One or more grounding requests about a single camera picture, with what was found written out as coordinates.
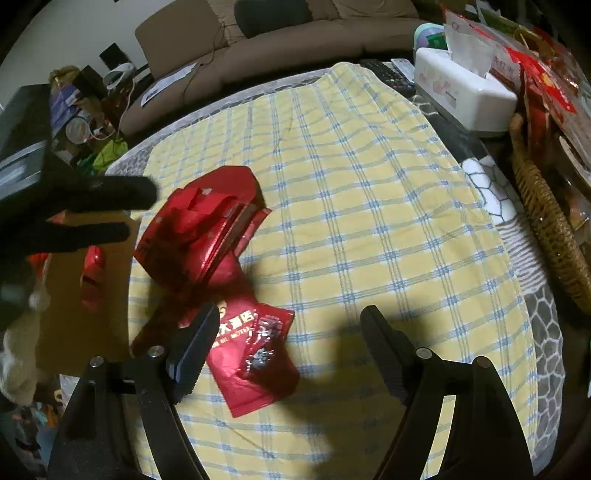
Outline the red paper bag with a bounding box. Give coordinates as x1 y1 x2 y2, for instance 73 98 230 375
134 166 270 294

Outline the red packet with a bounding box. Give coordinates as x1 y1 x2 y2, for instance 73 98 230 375
206 293 300 418

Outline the green cloth bag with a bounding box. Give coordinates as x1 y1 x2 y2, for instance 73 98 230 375
75 139 128 176

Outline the large cardboard box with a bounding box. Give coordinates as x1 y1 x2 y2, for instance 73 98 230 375
36 212 139 376

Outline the grey pebble pattern mat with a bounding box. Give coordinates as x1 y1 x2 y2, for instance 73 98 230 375
105 66 567 476

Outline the white paper on sofa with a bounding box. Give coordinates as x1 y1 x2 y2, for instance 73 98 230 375
140 62 197 107

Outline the brown sofa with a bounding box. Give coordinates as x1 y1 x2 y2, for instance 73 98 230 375
121 1 422 138

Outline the wicker basket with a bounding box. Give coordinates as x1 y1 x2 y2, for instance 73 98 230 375
509 113 590 314

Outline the yellow plaid cloth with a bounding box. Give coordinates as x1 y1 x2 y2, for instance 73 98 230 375
105 62 539 480

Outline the white tissue box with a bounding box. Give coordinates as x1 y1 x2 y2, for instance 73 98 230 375
414 47 518 137

